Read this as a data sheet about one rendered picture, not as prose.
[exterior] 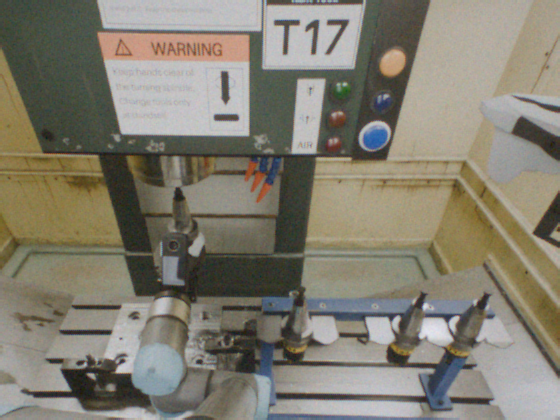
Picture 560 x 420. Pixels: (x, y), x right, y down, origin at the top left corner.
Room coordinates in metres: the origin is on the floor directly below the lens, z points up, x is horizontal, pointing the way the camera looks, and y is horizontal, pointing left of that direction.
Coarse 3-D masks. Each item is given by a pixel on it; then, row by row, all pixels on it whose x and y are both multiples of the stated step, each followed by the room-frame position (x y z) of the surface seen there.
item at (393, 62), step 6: (390, 54) 0.45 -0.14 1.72; (396, 54) 0.45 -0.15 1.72; (402, 54) 0.45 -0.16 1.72; (384, 60) 0.45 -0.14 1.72; (390, 60) 0.45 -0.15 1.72; (396, 60) 0.45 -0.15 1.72; (402, 60) 0.45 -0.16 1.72; (384, 66) 0.45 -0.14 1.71; (390, 66) 0.45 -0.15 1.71; (396, 66) 0.45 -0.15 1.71; (402, 66) 0.45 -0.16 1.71; (384, 72) 0.45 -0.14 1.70; (390, 72) 0.45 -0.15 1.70; (396, 72) 0.45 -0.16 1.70
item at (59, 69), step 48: (0, 0) 0.47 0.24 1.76; (48, 0) 0.47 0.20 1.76; (96, 0) 0.46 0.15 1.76; (48, 48) 0.47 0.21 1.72; (96, 48) 0.46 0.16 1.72; (48, 96) 0.47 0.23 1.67; (96, 96) 0.47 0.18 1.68; (288, 96) 0.46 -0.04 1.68; (48, 144) 0.47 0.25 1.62; (96, 144) 0.47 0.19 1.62; (144, 144) 0.46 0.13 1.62; (192, 144) 0.46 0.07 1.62; (240, 144) 0.46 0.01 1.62; (288, 144) 0.46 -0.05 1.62
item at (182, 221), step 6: (174, 204) 0.66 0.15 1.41; (180, 204) 0.66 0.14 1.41; (186, 204) 0.67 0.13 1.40; (174, 210) 0.66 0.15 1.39; (180, 210) 0.65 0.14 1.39; (186, 210) 0.66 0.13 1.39; (174, 216) 0.66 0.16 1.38; (180, 216) 0.65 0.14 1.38; (186, 216) 0.66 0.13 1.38; (174, 222) 0.65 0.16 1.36; (180, 222) 0.65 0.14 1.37; (186, 222) 0.65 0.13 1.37; (192, 222) 0.67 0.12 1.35; (174, 228) 0.65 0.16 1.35; (180, 228) 0.65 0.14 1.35; (186, 228) 0.65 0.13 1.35
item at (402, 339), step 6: (396, 318) 0.52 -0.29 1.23; (396, 324) 0.50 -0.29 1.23; (396, 330) 0.49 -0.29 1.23; (396, 336) 0.48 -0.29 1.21; (402, 336) 0.47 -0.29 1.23; (408, 336) 0.47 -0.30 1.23; (414, 336) 0.48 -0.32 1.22; (420, 336) 0.47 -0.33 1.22; (402, 342) 0.47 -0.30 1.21; (408, 342) 0.47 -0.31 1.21; (414, 342) 0.48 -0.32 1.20; (420, 342) 0.47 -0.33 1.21
